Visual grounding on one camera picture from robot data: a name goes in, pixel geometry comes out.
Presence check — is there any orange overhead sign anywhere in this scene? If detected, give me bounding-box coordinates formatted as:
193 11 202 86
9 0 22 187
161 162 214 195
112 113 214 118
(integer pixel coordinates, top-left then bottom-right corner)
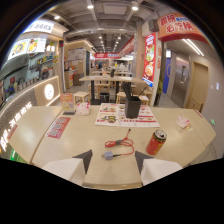
157 12 210 44

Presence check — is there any red QR code sticker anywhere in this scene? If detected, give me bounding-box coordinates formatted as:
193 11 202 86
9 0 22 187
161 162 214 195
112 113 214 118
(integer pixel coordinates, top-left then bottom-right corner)
45 116 72 140

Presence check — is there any orange table sign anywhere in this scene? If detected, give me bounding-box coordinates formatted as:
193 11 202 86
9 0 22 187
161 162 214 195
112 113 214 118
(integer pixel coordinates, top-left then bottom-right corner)
59 92 76 112

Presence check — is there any black chopstick holder box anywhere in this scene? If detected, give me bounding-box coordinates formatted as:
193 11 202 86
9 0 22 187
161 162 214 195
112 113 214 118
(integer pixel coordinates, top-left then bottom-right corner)
124 95 142 119

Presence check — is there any red charging cable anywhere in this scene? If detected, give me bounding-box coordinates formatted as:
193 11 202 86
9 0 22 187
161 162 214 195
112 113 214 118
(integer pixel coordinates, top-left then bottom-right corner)
101 128 136 161

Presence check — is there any wooden dining table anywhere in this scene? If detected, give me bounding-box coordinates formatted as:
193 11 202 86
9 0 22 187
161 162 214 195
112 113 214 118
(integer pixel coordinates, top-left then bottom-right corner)
78 75 147 105

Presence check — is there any laminated picture menu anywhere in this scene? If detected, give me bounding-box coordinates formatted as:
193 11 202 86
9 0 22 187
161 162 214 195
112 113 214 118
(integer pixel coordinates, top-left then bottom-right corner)
94 102 161 128

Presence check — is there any red drink can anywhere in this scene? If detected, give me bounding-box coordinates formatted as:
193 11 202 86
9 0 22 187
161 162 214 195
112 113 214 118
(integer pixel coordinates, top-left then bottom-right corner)
145 128 168 156

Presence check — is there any tissue packet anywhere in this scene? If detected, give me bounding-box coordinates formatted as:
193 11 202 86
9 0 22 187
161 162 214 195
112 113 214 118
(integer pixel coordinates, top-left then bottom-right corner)
75 101 92 116

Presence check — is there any illuminated food menu board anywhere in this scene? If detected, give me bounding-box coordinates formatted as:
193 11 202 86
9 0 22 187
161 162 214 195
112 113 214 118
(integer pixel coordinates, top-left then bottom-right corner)
7 37 47 62

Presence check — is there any wooden stool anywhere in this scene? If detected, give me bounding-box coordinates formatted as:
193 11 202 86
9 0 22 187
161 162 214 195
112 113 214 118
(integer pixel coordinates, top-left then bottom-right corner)
72 91 91 105

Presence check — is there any red food poster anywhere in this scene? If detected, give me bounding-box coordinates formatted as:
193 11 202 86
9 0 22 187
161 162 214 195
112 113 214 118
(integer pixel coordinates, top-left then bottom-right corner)
142 32 157 88

